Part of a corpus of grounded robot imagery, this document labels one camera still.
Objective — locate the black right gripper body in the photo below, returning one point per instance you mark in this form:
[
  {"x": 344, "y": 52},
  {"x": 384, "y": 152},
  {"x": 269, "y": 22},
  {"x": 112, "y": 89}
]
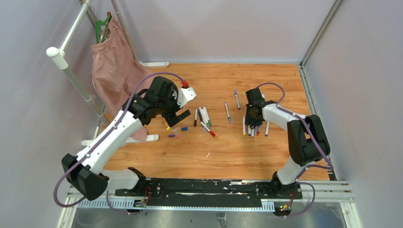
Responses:
[{"x": 250, "y": 119}]

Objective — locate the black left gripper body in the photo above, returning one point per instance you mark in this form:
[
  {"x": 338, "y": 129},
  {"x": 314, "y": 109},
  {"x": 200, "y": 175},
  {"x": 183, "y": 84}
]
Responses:
[{"x": 168, "y": 110}]

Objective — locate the pink translucent pen cap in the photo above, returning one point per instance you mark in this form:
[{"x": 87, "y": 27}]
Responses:
[{"x": 175, "y": 131}]

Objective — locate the yellow tip pen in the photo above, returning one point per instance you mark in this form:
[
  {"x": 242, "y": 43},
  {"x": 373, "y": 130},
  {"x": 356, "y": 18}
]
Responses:
[{"x": 244, "y": 125}]

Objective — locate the black cap marker pen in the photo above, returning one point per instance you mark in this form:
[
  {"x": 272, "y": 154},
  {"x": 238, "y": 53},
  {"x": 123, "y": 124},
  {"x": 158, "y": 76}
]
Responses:
[{"x": 195, "y": 118}]

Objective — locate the purple cap marker pen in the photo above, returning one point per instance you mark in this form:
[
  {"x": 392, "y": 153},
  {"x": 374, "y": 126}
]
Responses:
[{"x": 228, "y": 113}]

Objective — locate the red cap marker pen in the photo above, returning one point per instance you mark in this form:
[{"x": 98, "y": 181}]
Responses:
[{"x": 207, "y": 129}]

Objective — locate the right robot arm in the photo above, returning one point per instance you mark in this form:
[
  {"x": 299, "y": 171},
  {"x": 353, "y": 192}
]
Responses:
[{"x": 307, "y": 140}]

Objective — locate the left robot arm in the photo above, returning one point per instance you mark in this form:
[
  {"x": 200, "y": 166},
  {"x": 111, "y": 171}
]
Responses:
[{"x": 85, "y": 170}]

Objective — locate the grey cap marker pen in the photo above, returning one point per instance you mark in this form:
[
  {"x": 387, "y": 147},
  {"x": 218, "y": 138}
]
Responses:
[{"x": 237, "y": 99}]

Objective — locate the pink cloth shorts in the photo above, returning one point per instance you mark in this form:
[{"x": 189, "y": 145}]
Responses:
[{"x": 115, "y": 71}]

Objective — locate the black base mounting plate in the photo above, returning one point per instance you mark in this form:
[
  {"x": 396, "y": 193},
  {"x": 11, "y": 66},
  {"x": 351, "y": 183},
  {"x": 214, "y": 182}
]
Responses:
[{"x": 212, "y": 193}]

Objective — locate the green clothes hanger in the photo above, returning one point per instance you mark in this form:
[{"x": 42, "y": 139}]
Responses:
[{"x": 101, "y": 29}]

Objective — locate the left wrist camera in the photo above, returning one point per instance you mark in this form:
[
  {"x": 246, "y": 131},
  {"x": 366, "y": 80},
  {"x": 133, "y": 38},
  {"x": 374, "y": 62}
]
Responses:
[{"x": 185, "y": 94}]

